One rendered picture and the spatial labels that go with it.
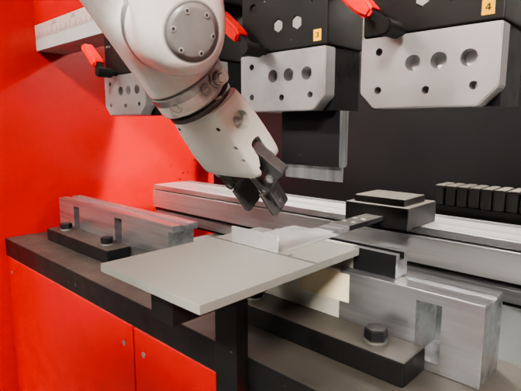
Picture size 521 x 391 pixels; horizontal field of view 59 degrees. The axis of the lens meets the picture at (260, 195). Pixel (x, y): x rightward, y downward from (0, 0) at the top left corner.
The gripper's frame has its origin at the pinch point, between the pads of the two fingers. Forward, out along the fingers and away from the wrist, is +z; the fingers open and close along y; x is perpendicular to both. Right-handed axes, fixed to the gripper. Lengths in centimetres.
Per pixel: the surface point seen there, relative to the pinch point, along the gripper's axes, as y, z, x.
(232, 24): 7.0, -15.9, -15.9
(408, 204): -6.2, 21.9, -19.6
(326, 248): -7.1, 8.1, 0.7
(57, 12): 70, -23, -27
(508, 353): 19, 213, -87
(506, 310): 36, 251, -132
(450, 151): -1, 36, -48
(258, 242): -0.8, 3.7, 4.7
